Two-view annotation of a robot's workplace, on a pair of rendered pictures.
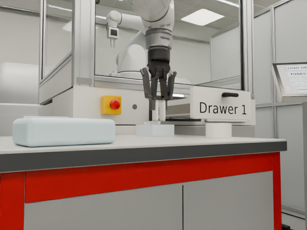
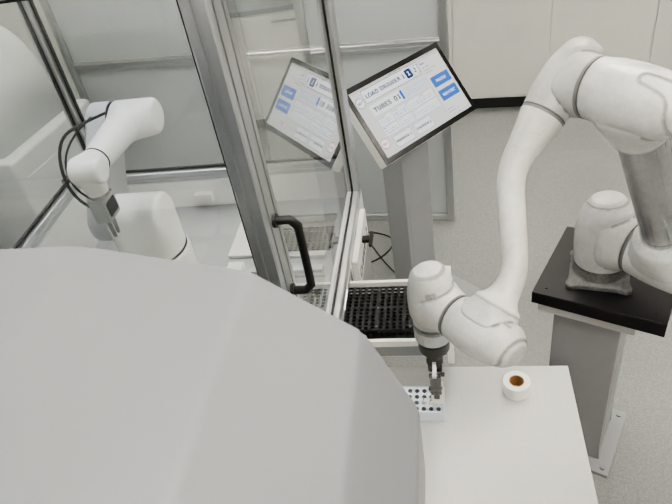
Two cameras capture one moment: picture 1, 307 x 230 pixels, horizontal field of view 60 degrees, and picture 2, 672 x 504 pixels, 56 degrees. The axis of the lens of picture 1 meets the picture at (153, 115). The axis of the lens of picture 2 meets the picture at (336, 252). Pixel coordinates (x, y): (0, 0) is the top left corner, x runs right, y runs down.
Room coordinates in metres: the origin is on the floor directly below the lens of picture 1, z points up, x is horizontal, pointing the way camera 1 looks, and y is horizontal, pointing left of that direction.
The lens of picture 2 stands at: (0.30, 0.85, 2.15)
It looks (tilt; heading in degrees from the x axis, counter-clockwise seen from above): 38 degrees down; 314
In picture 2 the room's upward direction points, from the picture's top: 11 degrees counter-clockwise
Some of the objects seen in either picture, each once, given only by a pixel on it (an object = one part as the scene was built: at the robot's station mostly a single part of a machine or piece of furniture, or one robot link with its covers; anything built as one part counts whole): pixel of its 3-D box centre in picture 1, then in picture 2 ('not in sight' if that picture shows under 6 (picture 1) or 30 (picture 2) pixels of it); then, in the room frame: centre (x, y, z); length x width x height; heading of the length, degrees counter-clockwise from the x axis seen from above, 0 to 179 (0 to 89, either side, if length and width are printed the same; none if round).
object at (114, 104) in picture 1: (114, 104); not in sight; (1.00, 0.15, 0.88); 0.04 x 0.03 x 0.04; 121
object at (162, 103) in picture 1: (162, 111); not in sight; (0.88, -0.03, 0.84); 0.03 x 0.01 x 0.07; 29
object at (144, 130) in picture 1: (154, 130); (420, 403); (0.92, 0.00, 0.78); 0.12 x 0.08 x 0.04; 29
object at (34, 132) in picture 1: (66, 131); not in sight; (0.46, 0.15, 0.78); 0.15 x 0.10 x 0.04; 131
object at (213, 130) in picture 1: (218, 130); (516, 385); (0.74, -0.18, 0.78); 0.07 x 0.07 x 0.04
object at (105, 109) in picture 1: (111, 105); not in sight; (1.03, 0.16, 0.88); 0.07 x 0.05 x 0.07; 121
